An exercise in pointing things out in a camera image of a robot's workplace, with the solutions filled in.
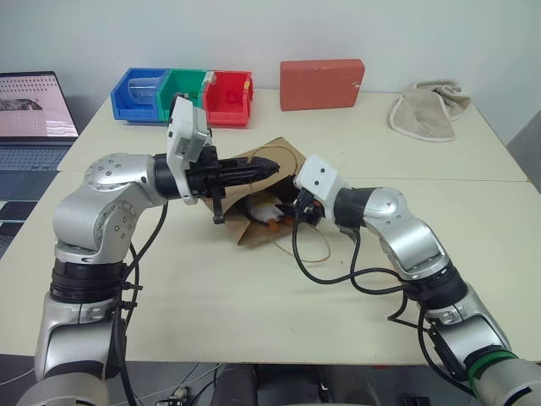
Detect blue plastic storage bin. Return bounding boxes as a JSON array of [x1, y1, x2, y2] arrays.
[[110, 67, 171, 124]]

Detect beige folded towel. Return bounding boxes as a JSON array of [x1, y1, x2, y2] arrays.
[[388, 79, 473, 143]]

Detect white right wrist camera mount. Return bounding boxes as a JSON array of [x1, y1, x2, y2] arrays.
[[293, 154, 340, 201]]

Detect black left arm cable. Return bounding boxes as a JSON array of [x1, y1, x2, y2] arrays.
[[107, 198, 171, 406]]

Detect open laptop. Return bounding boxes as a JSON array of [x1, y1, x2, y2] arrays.
[[0, 70, 81, 203]]

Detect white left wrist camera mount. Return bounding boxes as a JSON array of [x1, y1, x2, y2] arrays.
[[165, 96, 213, 206]]

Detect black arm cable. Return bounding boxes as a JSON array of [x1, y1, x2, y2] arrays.
[[107, 198, 171, 406], [290, 209, 481, 398]]

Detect red plastic storage bin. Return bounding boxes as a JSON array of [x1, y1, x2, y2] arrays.
[[202, 69, 256, 129]]

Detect white loose cables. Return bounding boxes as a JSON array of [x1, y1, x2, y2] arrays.
[[134, 362, 238, 406]]

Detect penguin plush toy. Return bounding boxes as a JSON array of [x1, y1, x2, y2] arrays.
[[244, 197, 297, 232]]

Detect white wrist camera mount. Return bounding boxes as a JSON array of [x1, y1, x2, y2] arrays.
[[165, 96, 213, 206], [293, 154, 340, 201]]

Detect red-brown rectangular block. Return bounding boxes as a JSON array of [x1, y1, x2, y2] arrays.
[[279, 58, 366, 112]]

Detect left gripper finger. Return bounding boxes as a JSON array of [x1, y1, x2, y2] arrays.
[[217, 156, 281, 174], [218, 170, 278, 187]]

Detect green plastic storage bin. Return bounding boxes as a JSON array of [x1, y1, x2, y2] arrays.
[[156, 68, 213, 122]]

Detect grey rounded shape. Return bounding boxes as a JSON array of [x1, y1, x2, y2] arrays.
[[210, 364, 260, 406]]

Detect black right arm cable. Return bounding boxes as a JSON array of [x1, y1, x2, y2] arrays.
[[290, 209, 481, 398]]

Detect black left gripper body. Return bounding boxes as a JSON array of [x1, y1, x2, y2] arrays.
[[185, 143, 229, 226]]

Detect black flat device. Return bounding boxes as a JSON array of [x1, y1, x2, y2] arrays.
[[0, 219, 23, 260]]

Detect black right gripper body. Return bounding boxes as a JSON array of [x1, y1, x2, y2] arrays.
[[294, 189, 327, 227]]

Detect clear plastic cup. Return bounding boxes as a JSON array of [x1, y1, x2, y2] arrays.
[[125, 76, 164, 107]]

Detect brown paper bag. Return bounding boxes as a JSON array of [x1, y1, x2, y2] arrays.
[[202, 135, 333, 266]]

